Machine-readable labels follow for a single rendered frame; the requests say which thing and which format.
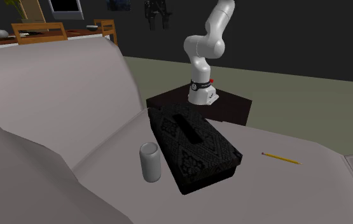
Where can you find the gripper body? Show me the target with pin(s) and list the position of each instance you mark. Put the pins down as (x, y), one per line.
(155, 6)

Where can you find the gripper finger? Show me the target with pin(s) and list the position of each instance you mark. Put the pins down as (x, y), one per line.
(166, 20)
(152, 22)

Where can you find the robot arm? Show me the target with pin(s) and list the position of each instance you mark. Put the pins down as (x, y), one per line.
(201, 66)

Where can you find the wooden chair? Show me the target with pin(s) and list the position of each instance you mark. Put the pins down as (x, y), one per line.
(39, 34)
(108, 29)

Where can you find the brown dining table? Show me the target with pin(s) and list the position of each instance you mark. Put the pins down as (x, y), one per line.
(77, 33)

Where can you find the white framed window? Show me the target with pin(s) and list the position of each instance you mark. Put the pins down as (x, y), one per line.
(66, 7)

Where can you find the dark robot stand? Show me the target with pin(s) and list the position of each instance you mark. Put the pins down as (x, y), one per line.
(232, 108)

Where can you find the grey sofa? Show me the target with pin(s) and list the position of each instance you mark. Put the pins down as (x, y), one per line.
(55, 93)

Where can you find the black patterned tissue box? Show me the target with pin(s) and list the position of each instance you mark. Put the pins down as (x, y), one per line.
(191, 145)

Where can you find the green potted plant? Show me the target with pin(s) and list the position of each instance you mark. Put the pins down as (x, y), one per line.
(16, 7)

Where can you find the white can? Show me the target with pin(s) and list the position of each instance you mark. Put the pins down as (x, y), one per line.
(150, 163)

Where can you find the yellow pencil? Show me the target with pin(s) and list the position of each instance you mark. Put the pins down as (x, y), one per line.
(281, 158)

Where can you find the dark wall picture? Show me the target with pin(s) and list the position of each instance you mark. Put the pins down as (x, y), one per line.
(119, 4)

